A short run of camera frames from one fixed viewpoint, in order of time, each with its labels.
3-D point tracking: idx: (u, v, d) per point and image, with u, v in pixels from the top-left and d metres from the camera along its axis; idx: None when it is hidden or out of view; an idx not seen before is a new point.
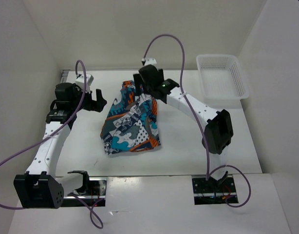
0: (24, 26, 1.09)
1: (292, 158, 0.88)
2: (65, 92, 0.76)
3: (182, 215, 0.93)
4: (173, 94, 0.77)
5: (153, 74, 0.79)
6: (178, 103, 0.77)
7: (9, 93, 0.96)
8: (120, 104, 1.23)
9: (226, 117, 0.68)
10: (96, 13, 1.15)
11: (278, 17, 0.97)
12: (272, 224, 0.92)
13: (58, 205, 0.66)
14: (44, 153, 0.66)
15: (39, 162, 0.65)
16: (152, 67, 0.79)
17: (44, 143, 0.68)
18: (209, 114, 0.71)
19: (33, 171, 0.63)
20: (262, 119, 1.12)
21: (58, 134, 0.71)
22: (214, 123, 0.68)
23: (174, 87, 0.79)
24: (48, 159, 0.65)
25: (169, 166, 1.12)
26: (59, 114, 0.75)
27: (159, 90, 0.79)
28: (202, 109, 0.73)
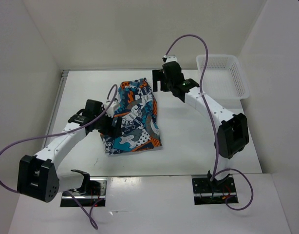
0: (24, 24, 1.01)
1: (293, 158, 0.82)
2: (94, 105, 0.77)
3: (185, 214, 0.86)
4: (191, 92, 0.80)
5: (176, 72, 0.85)
6: (196, 102, 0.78)
7: (10, 98, 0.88)
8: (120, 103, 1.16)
9: (241, 120, 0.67)
10: (93, 12, 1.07)
11: (279, 15, 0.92)
12: (277, 225, 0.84)
13: (47, 200, 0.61)
14: (56, 144, 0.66)
15: (48, 150, 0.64)
16: (176, 65, 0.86)
17: (59, 136, 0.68)
18: (224, 116, 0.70)
19: (40, 156, 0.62)
20: (265, 118, 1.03)
21: (74, 133, 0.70)
22: (229, 125, 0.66)
23: (193, 86, 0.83)
24: (56, 151, 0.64)
25: (173, 165, 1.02)
26: (81, 119, 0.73)
27: (178, 89, 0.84)
28: (218, 110, 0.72)
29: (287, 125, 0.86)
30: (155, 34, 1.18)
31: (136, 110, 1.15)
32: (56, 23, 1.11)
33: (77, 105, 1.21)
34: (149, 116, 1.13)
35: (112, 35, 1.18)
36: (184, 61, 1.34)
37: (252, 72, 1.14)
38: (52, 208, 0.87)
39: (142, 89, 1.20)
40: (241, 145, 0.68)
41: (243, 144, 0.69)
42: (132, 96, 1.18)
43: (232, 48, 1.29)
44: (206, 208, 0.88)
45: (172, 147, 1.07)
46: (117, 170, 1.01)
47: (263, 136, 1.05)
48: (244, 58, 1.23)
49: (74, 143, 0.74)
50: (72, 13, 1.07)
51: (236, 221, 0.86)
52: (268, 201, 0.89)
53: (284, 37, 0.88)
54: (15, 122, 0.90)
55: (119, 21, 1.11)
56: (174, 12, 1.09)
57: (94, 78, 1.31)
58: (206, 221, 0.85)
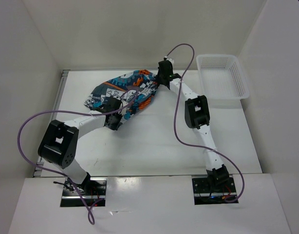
0: (24, 23, 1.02)
1: (292, 158, 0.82)
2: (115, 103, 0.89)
3: (185, 214, 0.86)
4: (174, 81, 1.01)
5: (167, 68, 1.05)
6: (176, 87, 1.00)
7: (10, 98, 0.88)
8: (124, 79, 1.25)
9: (202, 99, 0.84)
10: (93, 12, 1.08)
11: (280, 15, 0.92)
12: (277, 225, 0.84)
13: (64, 166, 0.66)
14: (82, 119, 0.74)
15: (74, 121, 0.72)
16: (168, 63, 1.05)
17: (84, 116, 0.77)
18: (192, 96, 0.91)
19: (67, 124, 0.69)
20: (265, 119, 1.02)
21: (96, 117, 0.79)
22: (192, 102, 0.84)
23: (177, 77, 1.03)
24: (81, 124, 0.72)
25: (173, 164, 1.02)
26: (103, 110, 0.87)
27: (166, 79, 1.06)
28: (188, 92, 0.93)
29: (287, 125, 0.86)
30: (155, 34, 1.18)
31: (131, 94, 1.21)
32: (57, 23, 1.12)
33: (77, 105, 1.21)
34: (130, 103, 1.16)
35: (112, 36, 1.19)
36: (184, 62, 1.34)
37: (252, 72, 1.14)
38: (51, 207, 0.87)
39: (151, 85, 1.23)
40: (202, 120, 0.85)
41: (205, 119, 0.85)
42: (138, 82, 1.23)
43: (232, 48, 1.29)
44: (206, 209, 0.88)
45: (172, 146, 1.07)
46: (117, 170, 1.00)
47: (263, 136, 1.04)
48: (244, 59, 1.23)
49: (92, 128, 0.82)
50: (73, 14, 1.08)
51: (236, 221, 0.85)
52: (268, 201, 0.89)
53: (284, 38, 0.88)
54: (15, 122, 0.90)
55: (119, 21, 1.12)
56: (174, 12, 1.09)
57: (95, 78, 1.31)
58: (206, 220, 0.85)
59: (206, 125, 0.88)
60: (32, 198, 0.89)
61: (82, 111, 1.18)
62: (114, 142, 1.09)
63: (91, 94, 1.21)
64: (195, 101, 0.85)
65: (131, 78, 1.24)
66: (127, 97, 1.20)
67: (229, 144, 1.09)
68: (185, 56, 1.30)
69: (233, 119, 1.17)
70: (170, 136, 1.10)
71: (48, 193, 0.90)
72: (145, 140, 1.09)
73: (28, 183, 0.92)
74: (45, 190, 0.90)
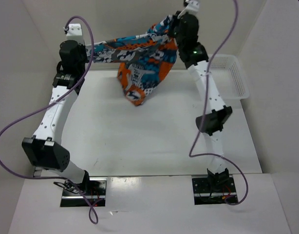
0: (24, 23, 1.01)
1: (292, 158, 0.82)
2: (69, 55, 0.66)
3: (184, 213, 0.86)
4: (198, 67, 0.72)
5: (192, 31, 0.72)
6: (198, 78, 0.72)
7: (9, 98, 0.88)
8: (125, 40, 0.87)
9: (228, 113, 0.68)
10: (93, 12, 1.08)
11: (279, 15, 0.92)
12: (277, 226, 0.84)
13: (65, 167, 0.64)
14: (51, 118, 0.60)
15: (44, 127, 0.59)
16: (195, 23, 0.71)
17: (50, 108, 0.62)
18: (217, 105, 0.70)
19: (38, 137, 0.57)
20: (265, 119, 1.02)
21: (64, 100, 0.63)
22: (216, 115, 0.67)
23: (203, 59, 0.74)
24: (53, 126, 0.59)
25: (173, 164, 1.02)
26: (66, 78, 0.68)
27: (187, 55, 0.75)
28: (213, 97, 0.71)
29: (287, 125, 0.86)
30: None
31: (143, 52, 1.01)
32: (56, 23, 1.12)
33: (77, 105, 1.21)
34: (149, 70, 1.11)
35: (112, 36, 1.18)
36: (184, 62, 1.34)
37: (252, 72, 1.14)
38: (51, 207, 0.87)
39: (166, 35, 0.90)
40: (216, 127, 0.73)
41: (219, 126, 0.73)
42: (144, 44, 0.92)
43: (232, 48, 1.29)
44: (206, 208, 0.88)
45: (172, 146, 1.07)
46: (117, 170, 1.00)
47: (262, 136, 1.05)
48: (244, 58, 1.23)
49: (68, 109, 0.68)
50: (73, 13, 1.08)
51: (236, 221, 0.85)
52: (268, 201, 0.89)
53: (283, 38, 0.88)
54: (15, 121, 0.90)
55: (119, 21, 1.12)
56: (175, 12, 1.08)
57: (95, 78, 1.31)
58: (205, 220, 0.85)
59: (218, 130, 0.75)
60: (32, 198, 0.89)
61: (81, 111, 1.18)
62: (113, 142, 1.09)
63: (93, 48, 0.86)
64: (218, 113, 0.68)
65: (137, 42, 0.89)
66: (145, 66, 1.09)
67: (229, 144, 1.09)
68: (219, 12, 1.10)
69: (233, 119, 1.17)
70: (170, 136, 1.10)
71: (48, 193, 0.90)
72: (145, 140, 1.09)
73: (28, 183, 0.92)
74: (46, 190, 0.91)
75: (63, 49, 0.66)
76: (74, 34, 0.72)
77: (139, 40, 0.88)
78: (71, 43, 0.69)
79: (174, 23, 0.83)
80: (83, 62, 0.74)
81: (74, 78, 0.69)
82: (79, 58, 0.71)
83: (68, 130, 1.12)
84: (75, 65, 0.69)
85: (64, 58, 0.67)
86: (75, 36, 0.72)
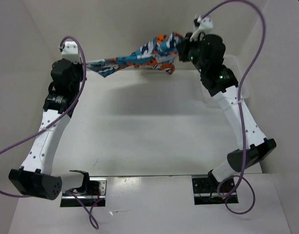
0: (24, 23, 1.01)
1: (292, 158, 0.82)
2: (62, 77, 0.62)
3: (184, 213, 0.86)
4: (227, 94, 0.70)
5: (218, 54, 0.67)
6: (229, 107, 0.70)
7: (9, 98, 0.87)
8: (126, 59, 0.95)
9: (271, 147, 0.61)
10: (93, 12, 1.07)
11: (280, 15, 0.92)
12: (277, 226, 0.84)
13: (57, 195, 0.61)
14: (40, 147, 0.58)
15: (33, 158, 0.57)
16: (220, 46, 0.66)
17: (39, 136, 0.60)
18: (255, 139, 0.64)
19: (27, 168, 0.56)
20: (265, 119, 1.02)
21: (54, 126, 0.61)
22: (258, 149, 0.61)
23: (232, 85, 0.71)
24: (43, 156, 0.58)
25: (173, 165, 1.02)
26: (58, 100, 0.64)
27: (212, 81, 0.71)
28: (250, 129, 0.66)
29: (287, 125, 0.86)
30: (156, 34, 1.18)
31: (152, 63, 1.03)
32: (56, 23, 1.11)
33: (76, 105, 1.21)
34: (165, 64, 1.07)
35: (112, 36, 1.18)
36: None
37: (252, 72, 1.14)
38: (51, 208, 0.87)
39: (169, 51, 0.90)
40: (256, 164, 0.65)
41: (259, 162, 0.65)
42: (148, 63, 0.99)
43: (232, 49, 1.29)
44: (206, 209, 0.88)
45: (172, 146, 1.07)
46: (117, 170, 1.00)
47: None
48: (245, 58, 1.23)
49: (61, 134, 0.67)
50: (73, 13, 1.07)
51: (236, 221, 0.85)
52: (268, 201, 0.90)
53: (284, 38, 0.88)
54: (15, 121, 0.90)
55: (119, 22, 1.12)
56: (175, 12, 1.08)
57: (94, 78, 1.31)
58: (206, 221, 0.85)
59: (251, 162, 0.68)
60: (32, 199, 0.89)
61: (81, 111, 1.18)
62: (113, 143, 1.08)
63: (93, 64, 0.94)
64: (259, 147, 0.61)
65: (138, 62, 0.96)
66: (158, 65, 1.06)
67: (229, 144, 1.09)
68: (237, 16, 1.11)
69: None
70: (170, 136, 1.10)
71: None
72: (145, 140, 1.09)
73: None
74: None
75: (55, 69, 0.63)
76: (69, 52, 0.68)
77: (140, 59, 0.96)
78: (65, 63, 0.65)
79: (187, 47, 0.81)
80: (77, 81, 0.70)
81: (66, 99, 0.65)
82: (72, 78, 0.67)
83: (67, 130, 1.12)
84: (67, 86, 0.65)
85: (56, 79, 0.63)
86: (70, 54, 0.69)
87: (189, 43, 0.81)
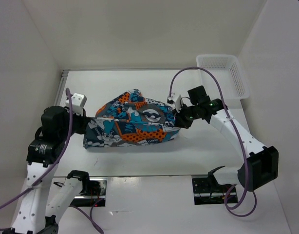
0: (24, 23, 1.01)
1: (292, 158, 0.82)
2: (51, 121, 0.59)
3: (185, 213, 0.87)
4: (219, 116, 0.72)
5: (200, 93, 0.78)
6: (222, 126, 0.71)
7: (9, 97, 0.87)
8: (137, 123, 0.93)
9: (272, 153, 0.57)
10: (94, 13, 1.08)
11: (279, 15, 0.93)
12: (277, 226, 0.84)
13: None
14: (29, 206, 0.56)
15: (23, 218, 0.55)
16: (200, 87, 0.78)
17: (27, 195, 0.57)
18: (253, 147, 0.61)
19: (18, 230, 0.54)
20: (265, 119, 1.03)
21: (42, 181, 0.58)
22: (257, 157, 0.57)
23: (220, 108, 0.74)
24: (33, 215, 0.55)
25: (174, 164, 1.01)
26: (42, 148, 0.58)
27: (205, 109, 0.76)
28: (246, 140, 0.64)
29: (287, 125, 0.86)
30: (155, 34, 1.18)
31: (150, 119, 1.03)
32: (56, 23, 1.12)
33: None
34: (155, 109, 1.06)
35: (112, 36, 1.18)
36: (184, 62, 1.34)
37: (252, 72, 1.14)
38: None
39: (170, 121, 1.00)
40: (268, 179, 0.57)
41: (270, 178, 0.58)
42: (155, 133, 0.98)
43: (232, 49, 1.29)
44: (206, 208, 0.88)
45: (172, 146, 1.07)
46: (117, 170, 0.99)
47: (262, 136, 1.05)
48: (244, 59, 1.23)
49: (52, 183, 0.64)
50: (73, 14, 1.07)
51: (236, 221, 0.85)
52: (268, 201, 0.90)
53: (283, 38, 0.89)
54: (15, 122, 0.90)
55: (119, 21, 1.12)
56: (175, 12, 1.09)
57: (95, 78, 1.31)
58: (205, 221, 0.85)
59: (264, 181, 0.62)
60: None
61: None
62: None
63: (103, 125, 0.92)
64: (259, 155, 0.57)
65: (147, 129, 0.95)
66: (148, 115, 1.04)
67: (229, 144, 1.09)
68: (221, 37, 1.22)
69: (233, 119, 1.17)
70: None
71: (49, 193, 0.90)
72: None
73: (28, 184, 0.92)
74: None
75: (46, 114, 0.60)
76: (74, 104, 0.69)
77: (149, 126, 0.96)
78: (57, 108, 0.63)
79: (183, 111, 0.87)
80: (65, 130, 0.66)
81: (52, 146, 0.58)
82: (61, 125, 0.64)
83: None
84: (57, 130, 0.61)
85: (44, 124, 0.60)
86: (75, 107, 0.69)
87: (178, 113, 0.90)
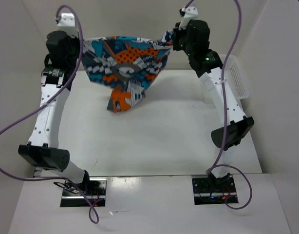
0: (23, 23, 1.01)
1: (292, 158, 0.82)
2: (57, 47, 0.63)
3: (184, 214, 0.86)
4: (212, 74, 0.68)
5: (204, 38, 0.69)
6: (212, 87, 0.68)
7: (9, 97, 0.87)
8: (126, 40, 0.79)
9: (249, 124, 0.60)
10: (93, 12, 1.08)
11: (280, 15, 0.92)
12: (278, 226, 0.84)
13: (65, 167, 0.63)
14: (44, 122, 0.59)
15: (39, 132, 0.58)
16: (207, 30, 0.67)
17: (42, 112, 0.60)
18: (235, 116, 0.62)
19: (34, 143, 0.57)
20: (265, 118, 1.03)
21: (55, 101, 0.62)
22: (236, 126, 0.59)
23: (217, 66, 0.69)
24: (48, 130, 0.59)
25: (173, 164, 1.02)
26: (55, 73, 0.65)
27: (199, 62, 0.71)
28: (232, 107, 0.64)
29: (287, 124, 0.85)
30: (155, 34, 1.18)
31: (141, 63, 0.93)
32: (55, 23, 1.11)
33: (77, 104, 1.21)
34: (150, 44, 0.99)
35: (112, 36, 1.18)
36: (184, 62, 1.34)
37: (252, 71, 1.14)
38: (52, 206, 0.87)
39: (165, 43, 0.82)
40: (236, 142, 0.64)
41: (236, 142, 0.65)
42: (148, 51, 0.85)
43: (232, 48, 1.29)
44: (206, 208, 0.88)
45: (172, 146, 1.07)
46: (117, 170, 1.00)
47: (262, 137, 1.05)
48: (244, 58, 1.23)
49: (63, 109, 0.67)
50: None
51: (236, 221, 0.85)
52: (268, 201, 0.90)
53: (283, 38, 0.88)
54: (15, 121, 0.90)
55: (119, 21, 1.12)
56: (175, 12, 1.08)
57: None
58: (205, 220, 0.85)
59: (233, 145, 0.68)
60: (32, 197, 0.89)
61: (82, 111, 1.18)
62: (114, 143, 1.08)
63: (93, 48, 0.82)
64: (238, 125, 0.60)
65: (137, 46, 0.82)
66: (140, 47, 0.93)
67: None
68: (222, 37, 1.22)
69: None
70: (170, 136, 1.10)
71: (49, 192, 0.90)
72: (145, 139, 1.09)
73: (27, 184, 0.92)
74: (46, 190, 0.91)
75: (50, 39, 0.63)
76: (67, 24, 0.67)
77: (140, 44, 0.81)
78: (59, 33, 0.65)
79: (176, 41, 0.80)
80: (75, 55, 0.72)
81: (64, 72, 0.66)
82: (69, 50, 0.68)
83: (68, 130, 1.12)
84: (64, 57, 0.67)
85: (51, 50, 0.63)
86: (68, 26, 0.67)
87: (178, 30, 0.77)
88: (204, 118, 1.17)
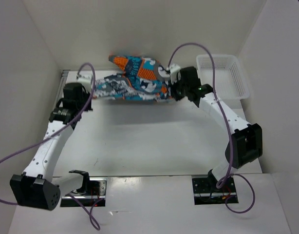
0: (24, 23, 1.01)
1: (292, 158, 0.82)
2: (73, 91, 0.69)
3: (184, 214, 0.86)
4: (206, 97, 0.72)
5: (192, 74, 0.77)
6: (210, 107, 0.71)
7: (9, 97, 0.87)
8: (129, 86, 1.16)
9: (256, 130, 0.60)
10: (93, 12, 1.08)
11: (279, 15, 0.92)
12: (277, 226, 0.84)
13: (54, 206, 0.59)
14: (44, 154, 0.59)
15: (36, 164, 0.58)
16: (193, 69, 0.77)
17: (43, 144, 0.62)
18: (238, 125, 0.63)
19: (29, 174, 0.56)
20: (265, 119, 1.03)
21: (59, 134, 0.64)
22: (241, 133, 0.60)
23: (209, 92, 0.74)
24: (46, 162, 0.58)
25: (173, 164, 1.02)
26: (63, 113, 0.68)
27: (194, 93, 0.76)
28: (232, 119, 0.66)
29: (287, 124, 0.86)
30: (156, 34, 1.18)
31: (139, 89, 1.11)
32: (56, 23, 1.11)
33: None
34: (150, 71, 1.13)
35: (112, 36, 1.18)
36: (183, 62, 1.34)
37: (252, 72, 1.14)
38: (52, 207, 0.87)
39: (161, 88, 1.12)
40: (252, 157, 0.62)
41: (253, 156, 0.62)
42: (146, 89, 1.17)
43: (232, 48, 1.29)
44: (206, 208, 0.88)
45: (172, 146, 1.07)
46: (117, 170, 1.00)
47: None
48: (244, 58, 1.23)
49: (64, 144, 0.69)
50: (73, 13, 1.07)
51: (236, 221, 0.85)
52: (268, 201, 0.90)
53: (283, 38, 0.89)
54: (15, 122, 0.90)
55: (120, 21, 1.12)
56: (175, 12, 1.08)
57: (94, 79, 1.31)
58: (205, 220, 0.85)
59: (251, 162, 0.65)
60: None
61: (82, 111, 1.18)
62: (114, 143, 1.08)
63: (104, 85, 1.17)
64: (244, 132, 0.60)
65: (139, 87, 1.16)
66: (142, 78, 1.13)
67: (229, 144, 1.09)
68: (222, 37, 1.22)
69: None
70: (170, 136, 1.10)
71: None
72: (145, 139, 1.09)
73: None
74: None
75: (67, 86, 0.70)
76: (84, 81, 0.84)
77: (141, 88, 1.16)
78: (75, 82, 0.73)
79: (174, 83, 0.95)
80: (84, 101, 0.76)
81: (71, 112, 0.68)
82: (81, 99, 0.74)
83: None
84: (76, 101, 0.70)
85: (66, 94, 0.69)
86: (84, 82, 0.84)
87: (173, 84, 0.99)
88: (203, 118, 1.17)
